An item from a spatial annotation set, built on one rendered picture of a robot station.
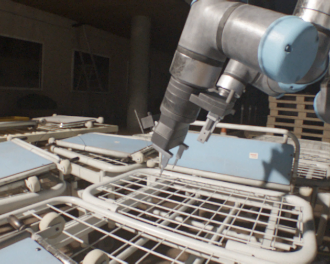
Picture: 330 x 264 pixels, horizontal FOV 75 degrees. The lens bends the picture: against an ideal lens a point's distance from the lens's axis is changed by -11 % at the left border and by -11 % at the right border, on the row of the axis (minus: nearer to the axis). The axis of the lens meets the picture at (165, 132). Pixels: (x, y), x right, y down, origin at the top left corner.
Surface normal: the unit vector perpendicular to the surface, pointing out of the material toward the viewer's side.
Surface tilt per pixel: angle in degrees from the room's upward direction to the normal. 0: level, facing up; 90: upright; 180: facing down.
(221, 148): 90
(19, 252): 5
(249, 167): 90
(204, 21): 92
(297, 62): 115
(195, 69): 107
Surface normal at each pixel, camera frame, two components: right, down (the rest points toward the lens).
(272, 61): -0.78, 0.48
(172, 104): -0.51, 0.22
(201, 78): 0.14, 0.48
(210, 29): -0.81, 0.27
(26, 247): 0.11, -0.98
